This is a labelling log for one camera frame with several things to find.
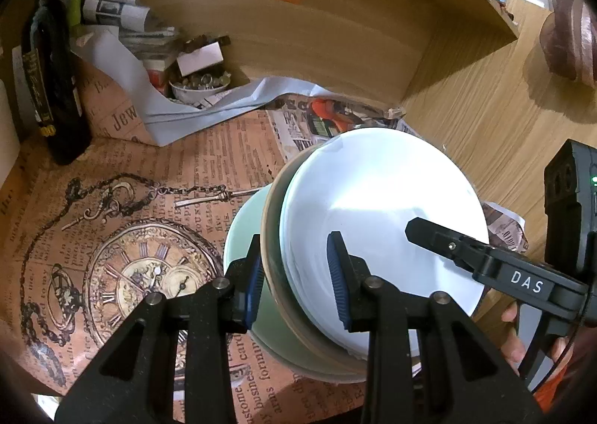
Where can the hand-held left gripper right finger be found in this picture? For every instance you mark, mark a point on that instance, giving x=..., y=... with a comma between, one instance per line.
x=336, y=284

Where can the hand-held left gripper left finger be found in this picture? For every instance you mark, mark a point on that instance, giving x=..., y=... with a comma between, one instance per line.
x=255, y=284

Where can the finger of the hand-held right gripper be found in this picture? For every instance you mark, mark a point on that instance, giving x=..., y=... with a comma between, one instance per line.
x=438, y=242

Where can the mint green bowl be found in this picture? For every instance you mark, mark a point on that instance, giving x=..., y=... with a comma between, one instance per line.
x=240, y=242

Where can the mint green plate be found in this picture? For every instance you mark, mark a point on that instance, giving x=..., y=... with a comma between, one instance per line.
x=382, y=200

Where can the person's right hand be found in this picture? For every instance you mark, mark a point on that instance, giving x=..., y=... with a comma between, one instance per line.
x=512, y=340

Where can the person's orange clothing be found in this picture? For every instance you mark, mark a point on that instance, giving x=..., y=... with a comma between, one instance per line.
x=566, y=386

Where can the colourful newsprint paper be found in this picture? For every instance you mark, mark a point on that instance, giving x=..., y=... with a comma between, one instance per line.
x=298, y=120

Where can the small bowl of trinkets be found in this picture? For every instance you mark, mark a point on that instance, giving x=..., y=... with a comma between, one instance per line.
x=196, y=90

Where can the red and white small container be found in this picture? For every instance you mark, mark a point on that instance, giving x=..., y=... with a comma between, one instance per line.
x=156, y=76

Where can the small white box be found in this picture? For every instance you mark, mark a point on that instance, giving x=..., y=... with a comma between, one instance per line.
x=200, y=59

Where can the pink striped curtain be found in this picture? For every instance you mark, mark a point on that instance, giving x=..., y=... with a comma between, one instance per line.
x=569, y=41

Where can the dark wine bottle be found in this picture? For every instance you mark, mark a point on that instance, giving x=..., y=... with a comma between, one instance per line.
x=60, y=116

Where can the white candle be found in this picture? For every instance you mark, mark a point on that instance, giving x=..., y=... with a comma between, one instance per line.
x=7, y=125

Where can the stack of newspapers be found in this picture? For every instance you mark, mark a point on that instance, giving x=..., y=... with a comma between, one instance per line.
x=116, y=13

